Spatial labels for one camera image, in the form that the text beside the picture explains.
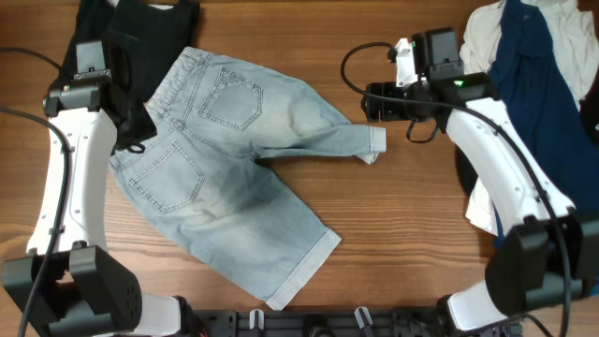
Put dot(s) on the white shirt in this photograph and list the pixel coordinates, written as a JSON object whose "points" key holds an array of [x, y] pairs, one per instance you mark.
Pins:
{"points": [[575, 45]]}

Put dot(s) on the navy blue garment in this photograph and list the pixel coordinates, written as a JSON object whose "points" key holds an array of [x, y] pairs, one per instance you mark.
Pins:
{"points": [[540, 105]]}

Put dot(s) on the light blue denim shorts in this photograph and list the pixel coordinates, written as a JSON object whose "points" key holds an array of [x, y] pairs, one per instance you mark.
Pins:
{"points": [[200, 182]]}

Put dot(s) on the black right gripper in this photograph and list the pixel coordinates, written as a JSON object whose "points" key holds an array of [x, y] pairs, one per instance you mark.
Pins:
{"points": [[388, 112]]}

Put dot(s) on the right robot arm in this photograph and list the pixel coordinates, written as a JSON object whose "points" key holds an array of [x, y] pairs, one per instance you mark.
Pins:
{"points": [[550, 252]]}

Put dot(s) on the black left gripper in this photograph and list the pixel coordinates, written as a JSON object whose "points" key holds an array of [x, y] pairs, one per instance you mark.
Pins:
{"points": [[145, 127]]}

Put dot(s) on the folded black garment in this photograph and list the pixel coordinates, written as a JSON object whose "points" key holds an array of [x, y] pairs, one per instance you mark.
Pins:
{"points": [[152, 38]]}

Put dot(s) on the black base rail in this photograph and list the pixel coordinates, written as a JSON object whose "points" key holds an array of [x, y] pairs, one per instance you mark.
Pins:
{"points": [[361, 322]]}

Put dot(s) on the black garment at right edge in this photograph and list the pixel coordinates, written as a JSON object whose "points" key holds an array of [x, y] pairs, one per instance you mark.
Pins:
{"points": [[589, 115]]}

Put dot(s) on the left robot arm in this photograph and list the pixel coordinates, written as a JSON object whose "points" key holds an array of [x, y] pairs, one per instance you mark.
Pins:
{"points": [[68, 284]]}

